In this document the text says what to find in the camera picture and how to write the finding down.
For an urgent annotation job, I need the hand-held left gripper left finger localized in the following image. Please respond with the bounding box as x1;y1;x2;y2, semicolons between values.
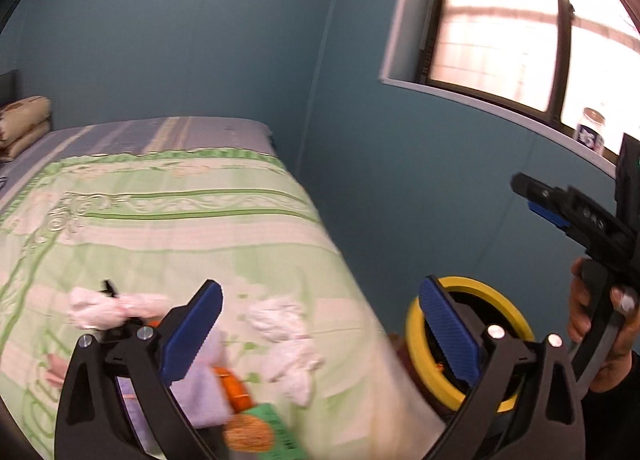
54;279;236;460

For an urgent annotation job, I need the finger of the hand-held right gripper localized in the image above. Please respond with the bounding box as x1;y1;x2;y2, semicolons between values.
510;172;573;233

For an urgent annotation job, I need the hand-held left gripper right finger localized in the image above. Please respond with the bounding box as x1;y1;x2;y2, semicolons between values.
419;276;586;460

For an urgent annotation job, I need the yellow rimmed trash bin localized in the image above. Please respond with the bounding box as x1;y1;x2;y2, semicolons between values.
405;276;536;413

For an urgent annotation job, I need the person's right hand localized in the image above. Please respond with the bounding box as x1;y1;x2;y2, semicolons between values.
567;257;640;393

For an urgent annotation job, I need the orange peel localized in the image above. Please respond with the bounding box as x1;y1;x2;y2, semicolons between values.
215;365;253;413

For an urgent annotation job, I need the glass jar with label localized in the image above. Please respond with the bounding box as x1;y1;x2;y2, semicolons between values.
575;107;607;153

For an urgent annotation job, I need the white crumpled tissue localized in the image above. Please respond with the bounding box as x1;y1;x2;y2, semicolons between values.
247;296;307;345
67;286;168;331
262;339;321;406

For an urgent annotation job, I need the green patterned blanket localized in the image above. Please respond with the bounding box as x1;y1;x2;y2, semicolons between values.
0;150;451;460

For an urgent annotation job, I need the green snack packet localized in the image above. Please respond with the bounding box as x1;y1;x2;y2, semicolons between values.
224;402;308;460

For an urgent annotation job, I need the bed with striped sheet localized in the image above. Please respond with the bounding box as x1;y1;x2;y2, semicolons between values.
0;116;451;460

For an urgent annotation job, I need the beige floral pillow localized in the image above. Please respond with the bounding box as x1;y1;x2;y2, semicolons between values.
0;96;52;141
0;122;51;163

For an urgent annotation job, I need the grey bed headboard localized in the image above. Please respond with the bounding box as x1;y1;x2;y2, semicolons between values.
0;70;20;108

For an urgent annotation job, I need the window with dark frame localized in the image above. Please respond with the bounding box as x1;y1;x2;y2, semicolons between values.
382;0;640;165

